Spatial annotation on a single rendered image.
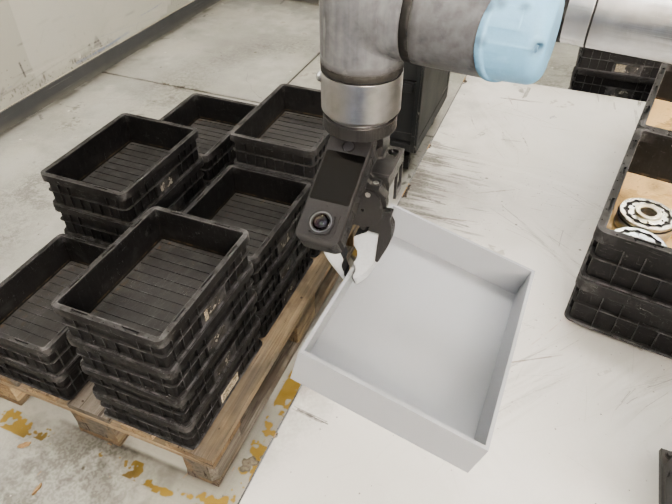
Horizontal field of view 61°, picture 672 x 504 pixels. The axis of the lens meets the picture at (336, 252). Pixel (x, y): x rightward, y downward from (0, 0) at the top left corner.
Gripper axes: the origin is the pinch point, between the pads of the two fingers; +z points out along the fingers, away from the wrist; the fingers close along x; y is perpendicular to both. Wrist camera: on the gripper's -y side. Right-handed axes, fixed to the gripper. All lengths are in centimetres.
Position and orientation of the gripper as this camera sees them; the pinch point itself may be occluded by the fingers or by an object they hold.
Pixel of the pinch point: (349, 276)
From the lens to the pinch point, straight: 66.7
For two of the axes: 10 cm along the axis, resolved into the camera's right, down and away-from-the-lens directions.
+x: -9.4, -2.3, 2.6
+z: 0.0, 7.5, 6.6
